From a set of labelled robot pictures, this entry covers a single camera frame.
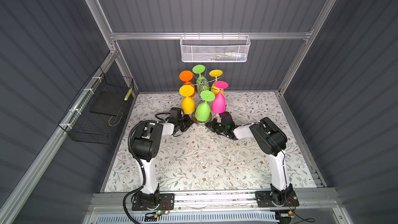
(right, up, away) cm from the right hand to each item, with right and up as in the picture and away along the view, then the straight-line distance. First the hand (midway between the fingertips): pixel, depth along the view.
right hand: (206, 125), depth 100 cm
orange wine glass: (-11, +29, -17) cm, 35 cm away
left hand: (-7, +3, +1) cm, 8 cm away
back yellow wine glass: (+5, +31, -13) cm, 34 cm away
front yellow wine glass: (-10, +13, -17) cm, 24 cm away
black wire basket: (-53, +8, -28) cm, 60 cm away
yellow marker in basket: (-42, +19, -18) cm, 50 cm away
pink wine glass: (+7, +13, -15) cm, 21 cm away
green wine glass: (-2, +10, -20) cm, 22 cm away
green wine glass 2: (-2, +25, -18) cm, 31 cm away
